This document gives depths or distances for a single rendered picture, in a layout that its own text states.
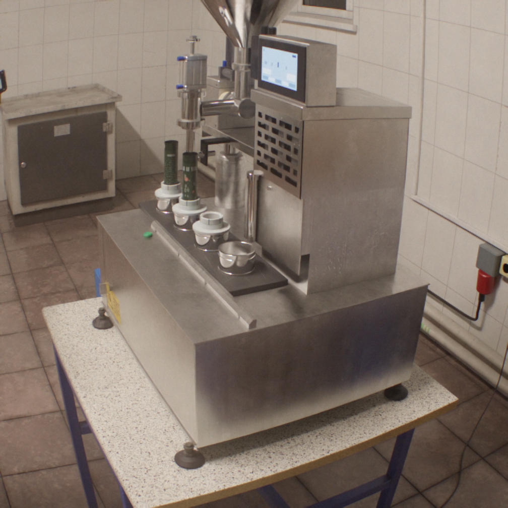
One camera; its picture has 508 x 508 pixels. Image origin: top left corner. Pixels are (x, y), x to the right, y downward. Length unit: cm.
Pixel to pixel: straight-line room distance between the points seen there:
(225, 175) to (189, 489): 74
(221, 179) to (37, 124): 273
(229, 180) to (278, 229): 37
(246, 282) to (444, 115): 180
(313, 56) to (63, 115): 326
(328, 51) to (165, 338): 57
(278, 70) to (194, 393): 55
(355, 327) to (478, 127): 163
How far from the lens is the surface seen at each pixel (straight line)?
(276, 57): 109
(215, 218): 126
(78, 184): 430
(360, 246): 118
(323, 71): 103
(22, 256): 389
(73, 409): 173
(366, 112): 110
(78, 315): 165
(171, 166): 144
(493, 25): 257
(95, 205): 443
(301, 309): 111
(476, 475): 235
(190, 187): 135
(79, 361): 147
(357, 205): 115
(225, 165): 149
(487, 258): 262
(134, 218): 148
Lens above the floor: 156
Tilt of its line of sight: 25 degrees down
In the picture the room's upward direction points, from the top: 2 degrees clockwise
